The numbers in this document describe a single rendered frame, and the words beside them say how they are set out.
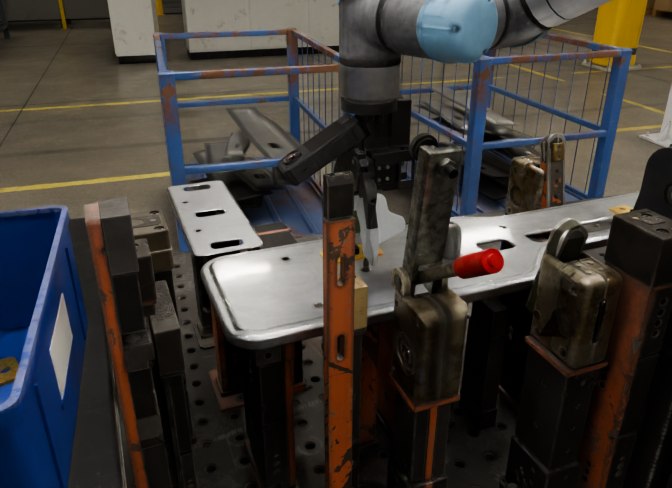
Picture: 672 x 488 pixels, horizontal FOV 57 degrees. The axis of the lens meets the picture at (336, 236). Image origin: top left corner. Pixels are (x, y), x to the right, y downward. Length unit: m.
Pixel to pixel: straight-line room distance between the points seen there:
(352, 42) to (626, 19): 7.66
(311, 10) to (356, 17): 8.08
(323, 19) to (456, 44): 8.24
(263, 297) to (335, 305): 0.16
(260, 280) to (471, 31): 0.39
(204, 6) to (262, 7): 0.75
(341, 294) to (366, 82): 0.26
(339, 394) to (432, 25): 0.40
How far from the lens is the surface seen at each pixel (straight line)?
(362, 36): 0.74
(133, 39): 8.50
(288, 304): 0.74
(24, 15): 12.62
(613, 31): 8.32
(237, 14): 8.60
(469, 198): 2.97
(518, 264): 0.86
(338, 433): 0.72
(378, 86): 0.75
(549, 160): 1.09
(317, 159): 0.76
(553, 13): 0.74
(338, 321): 0.63
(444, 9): 0.66
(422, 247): 0.64
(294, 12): 8.76
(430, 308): 0.64
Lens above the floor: 1.39
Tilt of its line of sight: 25 degrees down
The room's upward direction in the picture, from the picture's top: straight up
